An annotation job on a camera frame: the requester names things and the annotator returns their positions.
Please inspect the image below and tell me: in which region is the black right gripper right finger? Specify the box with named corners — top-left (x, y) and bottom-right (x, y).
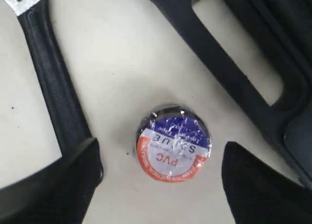
top-left (223, 142), bottom-right (312, 224)

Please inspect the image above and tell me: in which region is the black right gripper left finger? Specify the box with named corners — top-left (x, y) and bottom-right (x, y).
top-left (0, 138), bottom-right (103, 224)

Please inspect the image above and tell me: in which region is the black plastic tool case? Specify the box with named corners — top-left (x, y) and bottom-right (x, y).
top-left (145, 0), bottom-right (312, 188)

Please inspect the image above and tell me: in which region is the black PVC electrical tape roll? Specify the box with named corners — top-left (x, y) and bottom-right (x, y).
top-left (135, 105), bottom-right (212, 183)

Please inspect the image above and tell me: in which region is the chrome adjustable wrench black handle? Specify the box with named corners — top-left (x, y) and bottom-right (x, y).
top-left (4, 0), bottom-right (92, 154)

